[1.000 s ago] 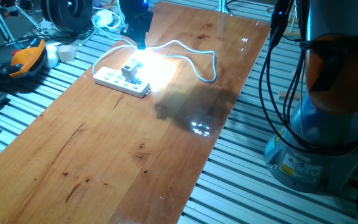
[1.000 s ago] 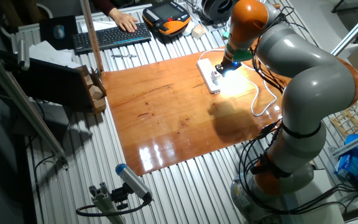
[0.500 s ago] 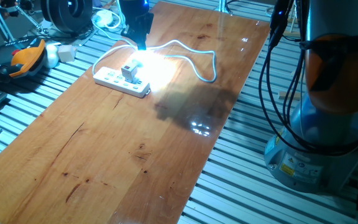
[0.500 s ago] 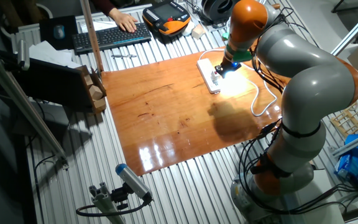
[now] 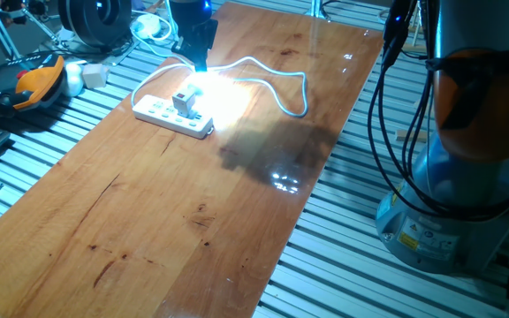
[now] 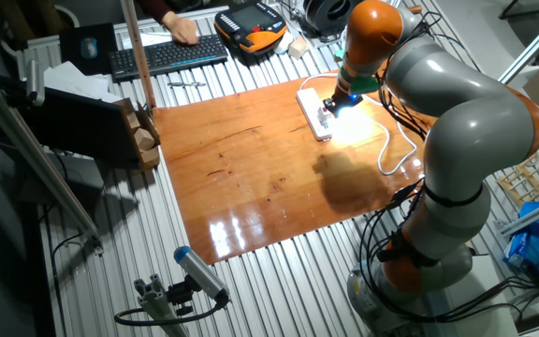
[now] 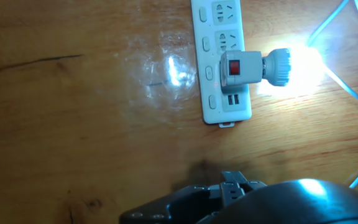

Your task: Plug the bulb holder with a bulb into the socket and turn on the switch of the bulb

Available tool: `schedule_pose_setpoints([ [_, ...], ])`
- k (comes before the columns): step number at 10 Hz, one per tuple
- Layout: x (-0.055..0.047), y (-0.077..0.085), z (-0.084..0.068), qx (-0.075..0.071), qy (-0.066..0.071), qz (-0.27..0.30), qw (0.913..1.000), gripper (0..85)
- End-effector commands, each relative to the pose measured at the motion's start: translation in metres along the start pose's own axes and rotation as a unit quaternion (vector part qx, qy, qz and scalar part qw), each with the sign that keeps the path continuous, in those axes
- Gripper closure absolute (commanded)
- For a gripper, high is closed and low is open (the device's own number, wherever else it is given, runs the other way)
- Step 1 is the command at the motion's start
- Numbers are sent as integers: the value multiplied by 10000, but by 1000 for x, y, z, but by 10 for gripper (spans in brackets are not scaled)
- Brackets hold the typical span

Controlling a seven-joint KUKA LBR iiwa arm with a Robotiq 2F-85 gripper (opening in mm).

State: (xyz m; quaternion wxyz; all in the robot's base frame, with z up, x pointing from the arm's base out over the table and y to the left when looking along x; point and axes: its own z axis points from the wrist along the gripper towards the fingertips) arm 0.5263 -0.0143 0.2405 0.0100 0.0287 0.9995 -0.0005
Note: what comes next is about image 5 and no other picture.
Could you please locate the small wooden cube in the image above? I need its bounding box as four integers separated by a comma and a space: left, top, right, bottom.
81, 63, 108, 89

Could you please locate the wooden board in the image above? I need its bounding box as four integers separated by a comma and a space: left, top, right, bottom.
0, 2, 386, 318

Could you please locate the black filament spool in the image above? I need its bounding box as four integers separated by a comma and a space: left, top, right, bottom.
57, 0, 133, 49

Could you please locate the small wooden stick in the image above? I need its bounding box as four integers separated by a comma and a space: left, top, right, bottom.
395, 128, 428, 143

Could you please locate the white rounded object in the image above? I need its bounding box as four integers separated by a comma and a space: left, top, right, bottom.
62, 59, 88, 98

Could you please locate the white round socket adapter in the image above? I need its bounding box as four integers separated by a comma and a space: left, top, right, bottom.
130, 12, 163, 42

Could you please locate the white power strip cable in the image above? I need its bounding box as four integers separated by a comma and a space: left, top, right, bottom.
129, 30, 309, 119

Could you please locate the orange and black teach pendant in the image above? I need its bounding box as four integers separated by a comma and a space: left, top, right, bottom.
0, 50, 66, 119

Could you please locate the white power strip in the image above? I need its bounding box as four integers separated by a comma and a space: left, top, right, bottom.
131, 93, 216, 140

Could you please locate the white bulb holder with bulb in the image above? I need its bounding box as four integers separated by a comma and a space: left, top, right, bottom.
171, 72, 209, 118

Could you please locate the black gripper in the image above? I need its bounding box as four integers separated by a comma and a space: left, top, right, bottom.
168, 0, 220, 73

